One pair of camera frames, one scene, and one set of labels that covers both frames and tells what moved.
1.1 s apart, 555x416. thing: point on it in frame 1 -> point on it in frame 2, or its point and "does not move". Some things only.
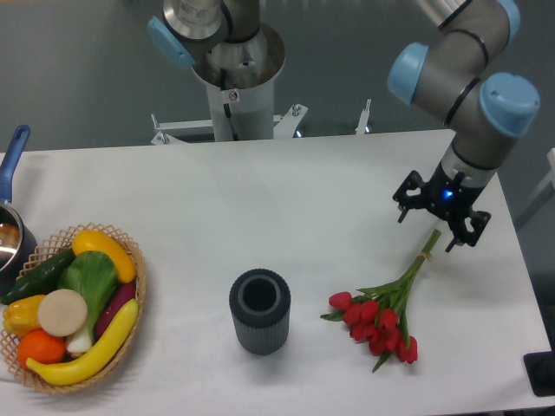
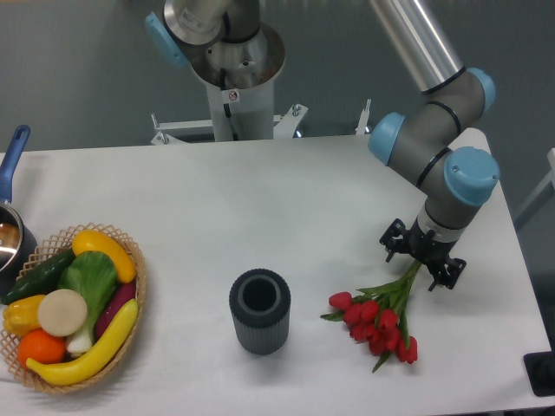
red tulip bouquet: [377, 315] does not move
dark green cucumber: [42, 280] does not move
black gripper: [447, 198] -> [427, 248]
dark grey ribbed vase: [260, 306] does not move
